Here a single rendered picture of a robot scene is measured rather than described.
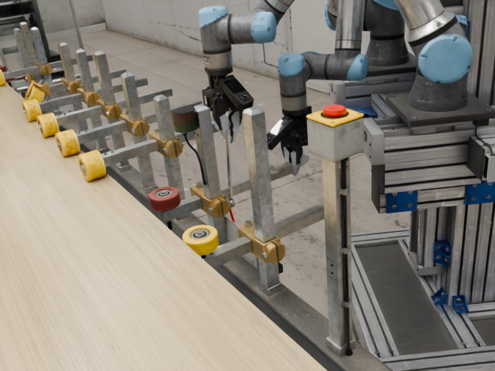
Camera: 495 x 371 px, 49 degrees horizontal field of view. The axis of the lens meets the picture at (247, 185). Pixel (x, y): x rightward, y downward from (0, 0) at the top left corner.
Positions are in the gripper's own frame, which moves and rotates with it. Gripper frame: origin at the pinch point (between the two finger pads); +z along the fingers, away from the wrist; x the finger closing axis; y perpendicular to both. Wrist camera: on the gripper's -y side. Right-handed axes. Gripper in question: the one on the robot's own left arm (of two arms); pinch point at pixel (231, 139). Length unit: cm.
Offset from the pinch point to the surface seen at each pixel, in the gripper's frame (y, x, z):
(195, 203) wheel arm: -2.6, 15.0, 13.7
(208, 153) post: -6.8, 11.2, -1.3
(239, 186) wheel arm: -2.6, 0.8, 13.5
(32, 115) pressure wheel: 95, 35, 6
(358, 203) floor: 81, -124, 99
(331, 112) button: -57, 12, -24
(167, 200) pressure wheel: -5.0, 23.7, 8.6
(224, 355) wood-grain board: -62, 40, 9
